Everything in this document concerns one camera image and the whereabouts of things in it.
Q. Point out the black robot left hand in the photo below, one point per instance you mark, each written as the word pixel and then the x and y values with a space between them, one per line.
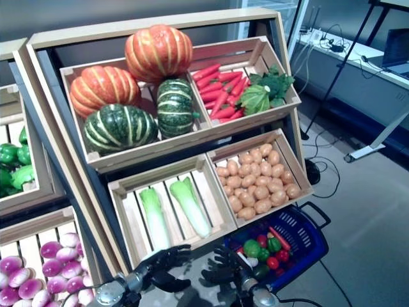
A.
pixel 159 260

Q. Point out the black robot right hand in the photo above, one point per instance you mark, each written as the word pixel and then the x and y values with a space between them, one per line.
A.
pixel 231 272

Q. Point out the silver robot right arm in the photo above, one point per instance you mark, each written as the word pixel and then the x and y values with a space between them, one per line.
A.
pixel 259 295

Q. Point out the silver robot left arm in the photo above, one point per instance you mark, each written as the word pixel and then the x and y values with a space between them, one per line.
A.
pixel 112 292

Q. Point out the green bell pepper in basket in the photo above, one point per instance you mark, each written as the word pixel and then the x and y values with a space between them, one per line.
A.
pixel 274 245

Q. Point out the long carrot in basket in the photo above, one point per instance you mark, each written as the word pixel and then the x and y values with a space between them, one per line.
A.
pixel 280 239

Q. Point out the blue plastic shopping basket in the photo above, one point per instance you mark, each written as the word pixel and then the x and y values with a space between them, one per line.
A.
pixel 308 252

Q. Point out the small white vegetable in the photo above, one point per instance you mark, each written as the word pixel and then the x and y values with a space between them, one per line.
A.
pixel 252 261

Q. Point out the dark green avocado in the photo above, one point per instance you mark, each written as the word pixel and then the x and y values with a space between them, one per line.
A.
pixel 260 271

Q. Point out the round light green fruit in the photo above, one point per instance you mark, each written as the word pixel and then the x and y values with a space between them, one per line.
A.
pixel 252 248

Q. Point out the small green pepper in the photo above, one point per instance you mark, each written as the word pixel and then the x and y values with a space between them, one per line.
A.
pixel 263 255

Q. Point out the round red tomato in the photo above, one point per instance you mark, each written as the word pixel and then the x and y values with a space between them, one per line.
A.
pixel 272 263

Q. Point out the green white napa cabbage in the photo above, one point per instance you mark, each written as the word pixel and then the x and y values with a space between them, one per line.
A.
pixel 155 217
pixel 191 206

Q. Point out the small red tomato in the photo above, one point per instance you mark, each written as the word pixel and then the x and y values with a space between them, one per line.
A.
pixel 262 240

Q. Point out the red bell pepper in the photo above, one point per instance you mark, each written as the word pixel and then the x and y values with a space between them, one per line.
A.
pixel 282 256

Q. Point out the brown potato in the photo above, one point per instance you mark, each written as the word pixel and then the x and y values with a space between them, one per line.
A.
pixel 248 181
pixel 227 191
pixel 234 181
pixel 262 181
pixel 255 155
pixel 263 206
pixel 235 204
pixel 275 184
pixel 277 170
pixel 247 199
pixel 261 192
pixel 278 198
pixel 246 213
pixel 292 191
pixel 238 192
pixel 244 169
pixel 266 149
pixel 222 172
pixel 232 167
pixel 273 157
pixel 255 169
pixel 266 169
pixel 287 177
pixel 246 158

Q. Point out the purple white turnip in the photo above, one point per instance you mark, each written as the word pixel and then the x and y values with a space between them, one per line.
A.
pixel 72 269
pixel 9 296
pixel 3 280
pixel 51 267
pixel 87 280
pixel 75 284
pixel 20 277
pixel 56 284
pixel 50 249
pixel 80 249
pixel 66 254
pixel 10 264
pixel 30 288
pixel 85 264
pixel 69 239
pixel 41 298
pixel 85 296

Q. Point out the wooden napa cabbage crate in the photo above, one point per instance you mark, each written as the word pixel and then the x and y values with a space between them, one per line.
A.
pixel 153 172

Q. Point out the wooden pumpkin crate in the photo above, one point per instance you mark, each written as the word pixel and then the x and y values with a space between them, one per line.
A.
pixel 143 153

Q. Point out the wooden potato crate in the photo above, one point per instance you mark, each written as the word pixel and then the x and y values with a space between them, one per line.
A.
pixel 297 169

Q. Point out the black round floor base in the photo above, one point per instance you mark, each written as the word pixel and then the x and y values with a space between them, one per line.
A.
pixel 312 172

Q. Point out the wooden turnip crate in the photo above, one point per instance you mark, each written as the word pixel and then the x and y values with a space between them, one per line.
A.
pixel 35 224

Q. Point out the wide green striped pumpkin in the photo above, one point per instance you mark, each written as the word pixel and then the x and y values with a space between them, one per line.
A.
pixel 119 128

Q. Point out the wooden green pepper crate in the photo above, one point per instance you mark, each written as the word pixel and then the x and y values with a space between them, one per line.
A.
pixel 41 179

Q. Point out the green striped pumpkin with stem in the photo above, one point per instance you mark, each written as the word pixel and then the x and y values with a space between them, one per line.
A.
pixel 175 107

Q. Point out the orange carrot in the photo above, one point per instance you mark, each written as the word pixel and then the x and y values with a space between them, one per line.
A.
pixel 233 100
pixel 211 87
pixel 239 86
pixel 224 113
pixel 206 73
pixel 207 80
pixel 231 84
pixel 219 103
pixel 230 76
pixel 211 95
pixel 237 114
pixel 209 105

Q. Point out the pale green cabbage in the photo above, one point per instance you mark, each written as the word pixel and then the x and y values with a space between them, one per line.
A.
pixel 23 176

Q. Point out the wooden carrot crate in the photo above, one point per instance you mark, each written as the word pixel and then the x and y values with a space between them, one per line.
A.
pixel 273 112

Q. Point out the light green cabbage head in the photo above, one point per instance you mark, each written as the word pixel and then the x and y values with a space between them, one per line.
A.
pixel 255 99

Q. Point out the white desk foot with caster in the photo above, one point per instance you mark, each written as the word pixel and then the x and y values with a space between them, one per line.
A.
pixel 364 151

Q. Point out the flat orange striped pumpkin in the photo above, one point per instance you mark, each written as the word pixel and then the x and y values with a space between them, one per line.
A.
pixel 102 89

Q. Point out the dark green leafy lettuce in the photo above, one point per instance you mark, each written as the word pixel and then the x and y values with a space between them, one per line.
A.
pixel 276 81

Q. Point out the large orange striped pumpkin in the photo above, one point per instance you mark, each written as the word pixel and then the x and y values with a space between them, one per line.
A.
pixel 158 52

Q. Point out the black tripod stand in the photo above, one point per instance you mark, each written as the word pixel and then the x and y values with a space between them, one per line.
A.
pixel 338 70

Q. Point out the white office desk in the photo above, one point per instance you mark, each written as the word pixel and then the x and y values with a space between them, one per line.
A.
pixel 361 80

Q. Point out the wooden vegetable display shelf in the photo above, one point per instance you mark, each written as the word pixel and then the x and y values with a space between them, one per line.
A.
pixel 128 28

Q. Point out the black power adapter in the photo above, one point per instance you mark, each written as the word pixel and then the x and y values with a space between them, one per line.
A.
pixel 336 48

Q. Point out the white power strip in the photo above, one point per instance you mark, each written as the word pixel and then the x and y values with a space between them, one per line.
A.
pixel 315 34

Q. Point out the dark laptop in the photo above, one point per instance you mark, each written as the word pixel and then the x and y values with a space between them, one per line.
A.
pixel 396 48

